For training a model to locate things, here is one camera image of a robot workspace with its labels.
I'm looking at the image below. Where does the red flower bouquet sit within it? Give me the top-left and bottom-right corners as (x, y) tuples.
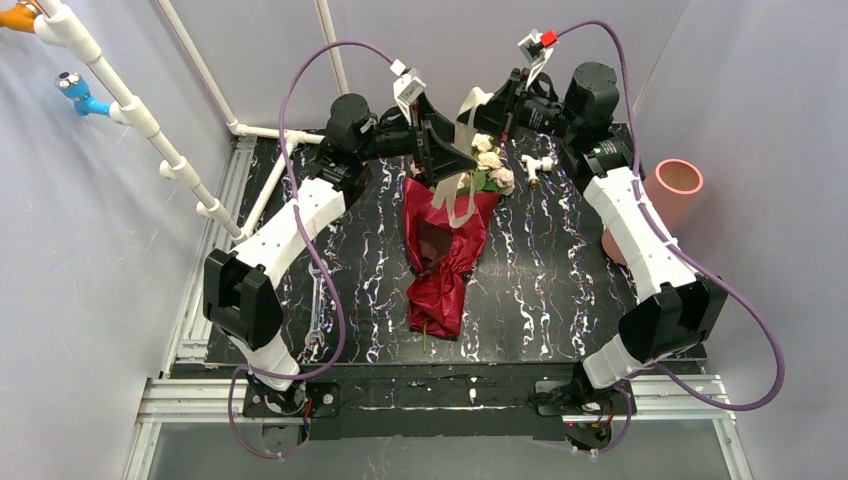
(402, 134), (515, 340)

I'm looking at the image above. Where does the cream ribbon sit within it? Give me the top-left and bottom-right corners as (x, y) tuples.
(431, 87), (493, 229)

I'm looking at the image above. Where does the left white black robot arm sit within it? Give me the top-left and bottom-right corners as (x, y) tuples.
(203, 93), (477, 395)

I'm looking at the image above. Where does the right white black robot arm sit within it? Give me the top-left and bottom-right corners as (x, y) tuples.
(458, 62), (727, 416)

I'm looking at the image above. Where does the pink cylindrical vase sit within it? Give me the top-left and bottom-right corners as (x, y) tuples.
(642, 158), (704, 234)

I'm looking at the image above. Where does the white pipe tee fitting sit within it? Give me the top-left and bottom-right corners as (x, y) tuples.
(520, 154), (556, 188)

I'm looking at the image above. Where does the blue pipe fitting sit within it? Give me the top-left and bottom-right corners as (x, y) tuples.
(54, 71), (110, 117)

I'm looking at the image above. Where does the orange pipe fitting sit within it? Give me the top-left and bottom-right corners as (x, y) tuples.
(1, 1), (41, 34)

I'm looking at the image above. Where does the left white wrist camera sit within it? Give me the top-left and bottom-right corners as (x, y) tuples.
(389, 59), (426, 125)

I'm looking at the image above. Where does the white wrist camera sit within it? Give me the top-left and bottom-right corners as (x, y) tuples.
(389, 59), (426, 125)
(517, 29), (558, 91)

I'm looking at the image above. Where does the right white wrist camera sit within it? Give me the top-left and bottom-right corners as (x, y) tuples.
(517, 29), (558, 91)

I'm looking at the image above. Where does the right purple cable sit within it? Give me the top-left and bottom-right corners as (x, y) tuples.
(556, 19), (786, 458)

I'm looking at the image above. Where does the purple cable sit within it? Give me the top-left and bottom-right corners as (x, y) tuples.
(227, 40), (399, 460)
(556, 19), (786, 458)

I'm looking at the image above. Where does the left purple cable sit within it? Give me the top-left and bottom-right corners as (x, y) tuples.
(227, 40), (399, 460)

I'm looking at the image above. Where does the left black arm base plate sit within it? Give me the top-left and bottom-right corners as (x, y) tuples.
(242, 375), (341, 419)

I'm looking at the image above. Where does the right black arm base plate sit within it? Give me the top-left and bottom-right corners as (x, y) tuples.
(528, 380), (637, 416)

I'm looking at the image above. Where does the aluminium rail frame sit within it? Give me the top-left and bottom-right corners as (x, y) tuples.
(125, 135), (751, 479)

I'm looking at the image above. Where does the white pvc pipe frame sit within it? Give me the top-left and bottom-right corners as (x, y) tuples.
(33, 0), (351, 249)

